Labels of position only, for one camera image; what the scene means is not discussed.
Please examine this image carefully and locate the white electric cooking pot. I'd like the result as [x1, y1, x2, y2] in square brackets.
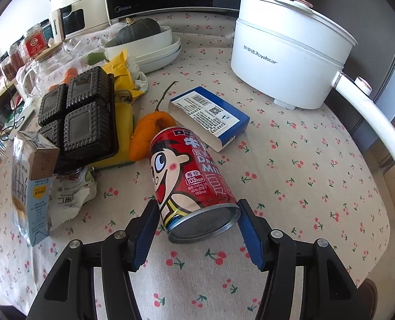
[231, 0, 395, 161]

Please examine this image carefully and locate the yellow snack bag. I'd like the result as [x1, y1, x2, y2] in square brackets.
[103, 49, 148, 103]

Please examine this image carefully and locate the red milk drink can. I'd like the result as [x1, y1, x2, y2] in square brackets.
[150, 126, 241, 244]

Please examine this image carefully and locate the upper white plate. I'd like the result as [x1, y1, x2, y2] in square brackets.
[136, 35, 181, 66]

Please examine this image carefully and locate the orange peel piece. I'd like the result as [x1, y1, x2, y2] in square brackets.
[128, 80, 177, 162]

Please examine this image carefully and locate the white bowl with green handle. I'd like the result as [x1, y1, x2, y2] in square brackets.
[87, 26, 181, 66]

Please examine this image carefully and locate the black plastic tray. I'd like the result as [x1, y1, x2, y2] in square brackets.
[38, 66, 119, 174]

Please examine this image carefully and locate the blue milk carton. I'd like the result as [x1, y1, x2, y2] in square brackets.
[11, 131, 59, 246]

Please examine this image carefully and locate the blue white cardboard box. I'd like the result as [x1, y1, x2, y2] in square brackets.
[168, 86, 250, 153]

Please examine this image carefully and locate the dark green pumpkin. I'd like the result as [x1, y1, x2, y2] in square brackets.
[115, 18, 161, 45]

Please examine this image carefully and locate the yellow green sponge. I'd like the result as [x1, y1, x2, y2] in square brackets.
[90, 103, 134, 169]

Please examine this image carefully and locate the cherry print tablecloth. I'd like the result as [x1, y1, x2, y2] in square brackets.
[0, 12, 390, 319]

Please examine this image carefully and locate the cream kitchen appliance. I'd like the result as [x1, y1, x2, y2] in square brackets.
[49, 0, 109, 43]

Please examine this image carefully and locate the white pecan snack wrapper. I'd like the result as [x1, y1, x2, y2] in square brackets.
[48, 167, 97, 231]

